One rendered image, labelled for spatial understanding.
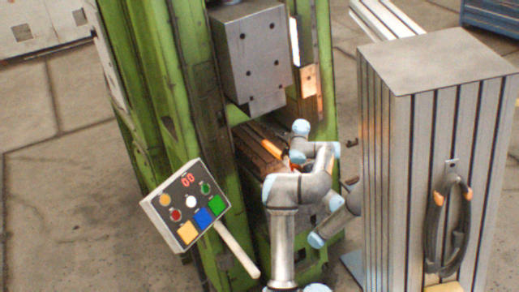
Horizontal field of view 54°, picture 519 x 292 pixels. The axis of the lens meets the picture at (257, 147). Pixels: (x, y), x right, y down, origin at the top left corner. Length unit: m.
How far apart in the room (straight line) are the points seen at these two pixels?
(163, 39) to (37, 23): 5.40
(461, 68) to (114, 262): 3.08
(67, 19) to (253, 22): 5.51
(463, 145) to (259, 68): 1.40
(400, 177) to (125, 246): 2.98
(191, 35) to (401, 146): 1.44
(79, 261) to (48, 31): 4.35
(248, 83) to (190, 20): 0.38
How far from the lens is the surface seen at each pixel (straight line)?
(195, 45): 2.34
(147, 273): 3.63
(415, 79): 1.06
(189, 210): 2.31
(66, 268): 3.94
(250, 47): 2.31
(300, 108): 2.77
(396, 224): 1.21
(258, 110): 2.45
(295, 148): 2.23
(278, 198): 1.86
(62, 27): 7.63
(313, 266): 3.21
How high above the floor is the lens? 2.53
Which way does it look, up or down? 34 degrees down
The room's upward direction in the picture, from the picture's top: 9 degrees counter-clockwise
